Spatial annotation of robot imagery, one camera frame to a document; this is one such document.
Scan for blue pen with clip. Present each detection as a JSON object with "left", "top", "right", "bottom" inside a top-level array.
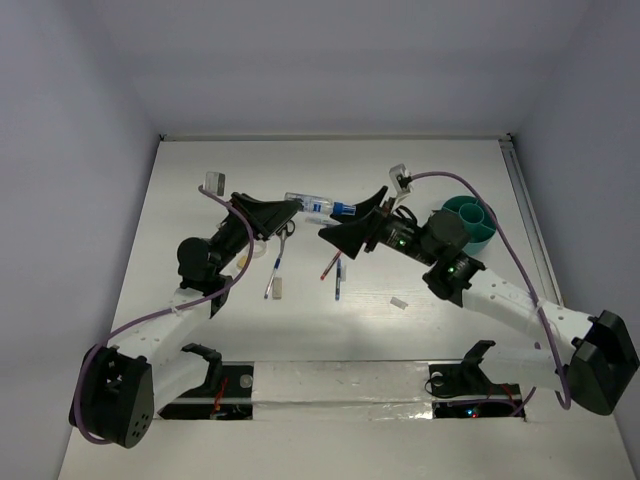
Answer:
[{"left": 334, "top": 256, "right": 345, "bottom": 301}]

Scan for blue grip clear pen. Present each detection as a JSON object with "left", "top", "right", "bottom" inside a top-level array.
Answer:
[{"left": 263, "top": 255, "right": 282, "bottom": 299}]

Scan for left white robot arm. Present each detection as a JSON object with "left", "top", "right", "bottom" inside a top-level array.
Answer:
[{"left": 69, "top": 192, "right": 302, "bottom": 449}]

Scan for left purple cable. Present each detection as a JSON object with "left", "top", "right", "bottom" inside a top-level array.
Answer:
[{"left": 67, "top": 184, "right": 257, "bottom": 445}]

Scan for red pen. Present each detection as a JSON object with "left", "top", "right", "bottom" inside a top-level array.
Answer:
[{"left": 320, "top": 250, "right": 342, "bottom": 280}]

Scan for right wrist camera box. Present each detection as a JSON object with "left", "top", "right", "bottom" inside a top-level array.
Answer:
[{"left": 389, "top": 163, "right": 413, "bottom": 196}]

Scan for clear tape roll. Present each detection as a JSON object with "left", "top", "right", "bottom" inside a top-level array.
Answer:
[{"left": 251, "top": 241, "right": 268, "bottom": 259}]

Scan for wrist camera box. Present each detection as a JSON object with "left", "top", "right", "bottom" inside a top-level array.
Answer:
[
  {"left": 389, "top": 163, "right": 413, "bottom": 196},
  {"left": 203, "top": 171, "right": 226, "bottom": 196}
]

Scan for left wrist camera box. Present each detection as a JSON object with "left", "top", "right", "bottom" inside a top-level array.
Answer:
[{"left": 203, "top": 171, "right": 226, "bottom": 196}]

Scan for correction fluid bottle blue cap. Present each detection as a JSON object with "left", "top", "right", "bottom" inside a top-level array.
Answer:
[{"left": 283, "top": 191, "right": 359, "bottom": 217}]

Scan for teal round organizer container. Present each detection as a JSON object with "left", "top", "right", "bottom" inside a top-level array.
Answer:
[{"left": 442, "top": 196, "right": 496, "bottom": 256}]

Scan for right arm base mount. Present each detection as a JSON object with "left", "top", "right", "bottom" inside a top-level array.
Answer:
[{"left": 424, "top": 340, "right": 525, "bottom": 420}]

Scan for black handled scissors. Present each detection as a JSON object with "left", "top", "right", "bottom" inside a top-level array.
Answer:
[{"left": 277, "top": 220, "right": 296, "bottom": 261}]

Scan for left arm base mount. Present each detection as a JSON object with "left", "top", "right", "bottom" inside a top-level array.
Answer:
[{"left": 158, "top": 343, "right": 254, "bottom": 421}]

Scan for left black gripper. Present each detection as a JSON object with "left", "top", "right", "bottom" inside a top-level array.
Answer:
[{"left": 211, "top": 193, "right": 302, "bottom": 274}]

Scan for small white cap piece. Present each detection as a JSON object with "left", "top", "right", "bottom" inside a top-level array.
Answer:
[{"left": 390, "top": 297, "right": 408, "bottom": 310}]

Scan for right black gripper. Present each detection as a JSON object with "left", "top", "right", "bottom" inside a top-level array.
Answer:
[{"left": 319, "top": 185, "right": 438, "bottom": 267}]

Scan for white rectangular eraser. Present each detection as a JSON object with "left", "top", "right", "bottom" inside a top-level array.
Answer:
[{"left": 271, "top": 277, "right": 283, "bottom": 300}]

